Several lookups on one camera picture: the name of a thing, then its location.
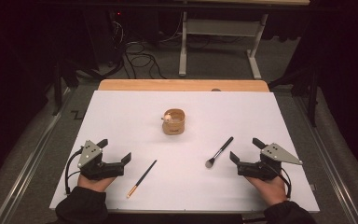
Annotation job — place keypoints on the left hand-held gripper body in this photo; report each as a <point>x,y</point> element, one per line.
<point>98,169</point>

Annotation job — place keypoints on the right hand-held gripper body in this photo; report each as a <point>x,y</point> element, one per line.
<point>261,169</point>

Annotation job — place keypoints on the fluffy black silver-ferrule makeup brush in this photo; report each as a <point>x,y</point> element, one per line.
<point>222,149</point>

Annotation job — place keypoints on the thin black gold-ferrule makeup brush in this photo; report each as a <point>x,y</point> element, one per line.
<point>143,177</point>

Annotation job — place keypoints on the tan bear brush holder cup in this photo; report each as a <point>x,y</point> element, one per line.
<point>174,127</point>

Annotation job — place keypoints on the person's left hand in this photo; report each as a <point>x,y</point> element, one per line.
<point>96,184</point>

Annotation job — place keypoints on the person's right hand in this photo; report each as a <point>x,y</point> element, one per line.
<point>272,189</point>

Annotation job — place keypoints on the white table cover sheet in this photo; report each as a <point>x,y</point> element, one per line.
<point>199,186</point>

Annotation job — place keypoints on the black stand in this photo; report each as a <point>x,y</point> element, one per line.
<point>57,90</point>
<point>313,99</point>

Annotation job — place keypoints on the light wooden table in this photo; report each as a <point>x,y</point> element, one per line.
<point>183,84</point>

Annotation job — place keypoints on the dark computer tower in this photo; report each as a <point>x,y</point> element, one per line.
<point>105,37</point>

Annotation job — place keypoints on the small metal table bracket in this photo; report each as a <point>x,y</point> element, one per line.
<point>313,187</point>

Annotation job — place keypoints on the metal floor rail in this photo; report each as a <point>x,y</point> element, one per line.
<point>329,168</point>
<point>28,168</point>

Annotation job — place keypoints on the white metal desk frame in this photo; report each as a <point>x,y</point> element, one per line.
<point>220,27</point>

